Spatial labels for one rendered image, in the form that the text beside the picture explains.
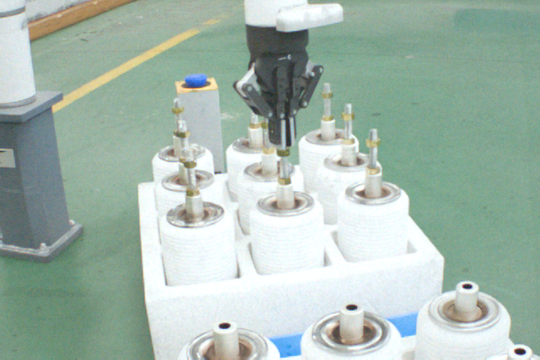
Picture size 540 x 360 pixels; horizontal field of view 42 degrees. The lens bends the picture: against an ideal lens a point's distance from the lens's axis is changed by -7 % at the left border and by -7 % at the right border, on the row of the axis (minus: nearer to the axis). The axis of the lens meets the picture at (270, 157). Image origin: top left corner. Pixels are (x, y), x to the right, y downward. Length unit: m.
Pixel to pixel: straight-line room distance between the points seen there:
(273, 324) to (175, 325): 0.13
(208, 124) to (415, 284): 0.51
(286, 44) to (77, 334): 0.60
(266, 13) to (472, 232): 0.75
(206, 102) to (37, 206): 0.39
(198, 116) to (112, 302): 0.36
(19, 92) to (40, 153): 0.12
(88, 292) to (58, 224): 0.21
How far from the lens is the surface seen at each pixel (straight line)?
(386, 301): 0.99
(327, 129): 1.19
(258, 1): 0.87
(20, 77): 1.39
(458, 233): 1.46
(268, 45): 0.87
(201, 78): 1.31
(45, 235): 1.46
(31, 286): 1.38
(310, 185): 1.20
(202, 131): 1.32
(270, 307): 0.95
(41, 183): 1.42
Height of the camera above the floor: 0.65
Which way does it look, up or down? 21 degrees down
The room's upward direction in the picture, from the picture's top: 3 degrees counter-clockwise
